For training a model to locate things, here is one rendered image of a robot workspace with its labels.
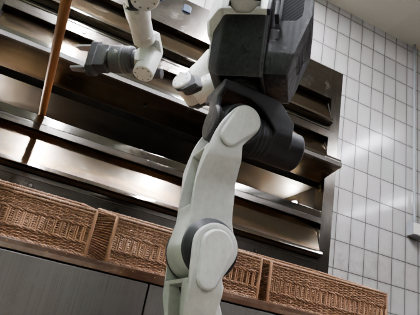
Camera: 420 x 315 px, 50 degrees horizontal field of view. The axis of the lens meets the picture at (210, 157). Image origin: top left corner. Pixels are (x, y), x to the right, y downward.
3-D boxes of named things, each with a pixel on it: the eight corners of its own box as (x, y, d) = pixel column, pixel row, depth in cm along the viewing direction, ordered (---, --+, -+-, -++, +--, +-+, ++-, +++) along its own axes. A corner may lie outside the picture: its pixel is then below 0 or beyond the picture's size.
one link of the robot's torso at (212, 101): (280, 177, 135) (286, 126, 141) (305, 165, 123) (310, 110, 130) (196, 148, 126) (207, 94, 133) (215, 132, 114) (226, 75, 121)
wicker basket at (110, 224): (77, 273, 177) (96, 207, 188) (204, 302, 195) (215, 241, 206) (102, 262, 135) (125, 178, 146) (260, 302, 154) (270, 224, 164)
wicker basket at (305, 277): (209, 304, 197) (220, 243, 208) (314, 329, 215) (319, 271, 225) (264, 303, 155) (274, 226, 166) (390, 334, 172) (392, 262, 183)
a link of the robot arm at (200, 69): (209, 65, 179) (178, 100, 176) (197, 47, 172) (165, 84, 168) (226, 72, 172) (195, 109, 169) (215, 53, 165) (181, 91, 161)
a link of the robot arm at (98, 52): (90, 32, 143) (124, 33, 140) (102, 51, 152) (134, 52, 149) (79, 65, 138) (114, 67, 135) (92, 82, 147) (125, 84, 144)
